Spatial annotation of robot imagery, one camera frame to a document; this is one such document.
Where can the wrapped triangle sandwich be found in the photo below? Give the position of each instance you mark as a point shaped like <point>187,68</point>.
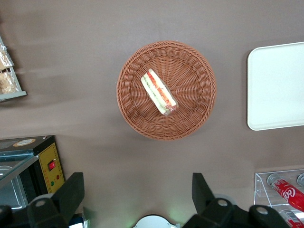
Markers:
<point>159,92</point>

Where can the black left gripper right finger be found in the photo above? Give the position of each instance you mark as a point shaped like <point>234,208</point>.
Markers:
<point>213,211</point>

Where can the clear bag of biscuits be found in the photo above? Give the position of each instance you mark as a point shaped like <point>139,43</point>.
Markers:
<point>8,83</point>
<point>4,59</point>

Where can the grey display rack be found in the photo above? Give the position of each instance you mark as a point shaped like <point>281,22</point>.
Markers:
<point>14,94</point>

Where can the black glass food warmer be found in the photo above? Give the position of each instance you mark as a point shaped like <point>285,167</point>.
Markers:
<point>28,171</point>

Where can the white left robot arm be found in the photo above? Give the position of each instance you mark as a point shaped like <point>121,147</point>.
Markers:
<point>152,222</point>

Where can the white plastic tray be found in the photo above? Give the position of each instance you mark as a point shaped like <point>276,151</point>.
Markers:
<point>275,88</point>

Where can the brown round wicker basket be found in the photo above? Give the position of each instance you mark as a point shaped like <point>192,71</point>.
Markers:
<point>190,95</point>

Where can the clear acrylic can holder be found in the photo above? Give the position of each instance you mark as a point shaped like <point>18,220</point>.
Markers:
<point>261,187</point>

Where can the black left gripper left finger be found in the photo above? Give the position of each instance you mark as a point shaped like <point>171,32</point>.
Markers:
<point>59,206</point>

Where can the white blue packet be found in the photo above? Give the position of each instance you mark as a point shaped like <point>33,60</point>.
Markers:
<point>78,221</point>

